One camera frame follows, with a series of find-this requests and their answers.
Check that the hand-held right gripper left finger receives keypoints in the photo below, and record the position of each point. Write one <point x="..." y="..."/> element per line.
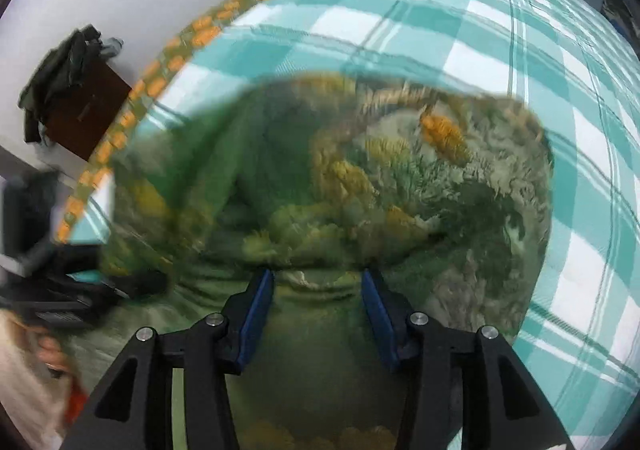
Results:
<point x="257" y="310"/>

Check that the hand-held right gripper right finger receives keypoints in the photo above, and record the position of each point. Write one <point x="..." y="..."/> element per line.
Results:
<point x="377" y="315"/>

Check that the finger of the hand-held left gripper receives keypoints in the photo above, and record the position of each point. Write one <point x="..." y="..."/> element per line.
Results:
<point x="140" y="285"/>

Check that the green landscape print padded jacket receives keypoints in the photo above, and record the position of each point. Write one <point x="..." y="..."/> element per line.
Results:
<point x="350" y="180"/>

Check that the person's left forearm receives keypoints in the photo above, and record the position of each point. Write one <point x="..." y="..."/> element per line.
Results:
<point x="25" y="395"/>

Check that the pile of mixed clothes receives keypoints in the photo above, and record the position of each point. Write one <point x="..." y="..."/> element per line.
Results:
<point x="620" y="15"/>

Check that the person's left hand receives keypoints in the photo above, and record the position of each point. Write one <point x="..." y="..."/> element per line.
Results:
<point x="50" y="352"/>

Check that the dark wooden cabinet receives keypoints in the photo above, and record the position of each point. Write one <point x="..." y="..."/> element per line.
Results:
<point x="85" y="115"/>

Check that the dark green cloth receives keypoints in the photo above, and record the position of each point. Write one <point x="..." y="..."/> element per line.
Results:
<point x="55" y="70"/>

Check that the orange floral bed quilt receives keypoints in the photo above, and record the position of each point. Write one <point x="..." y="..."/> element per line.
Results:
<point x="200" y="30"/>

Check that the teal white plaid blanket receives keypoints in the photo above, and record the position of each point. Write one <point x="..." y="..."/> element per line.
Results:
<point x="450" y="20"/>

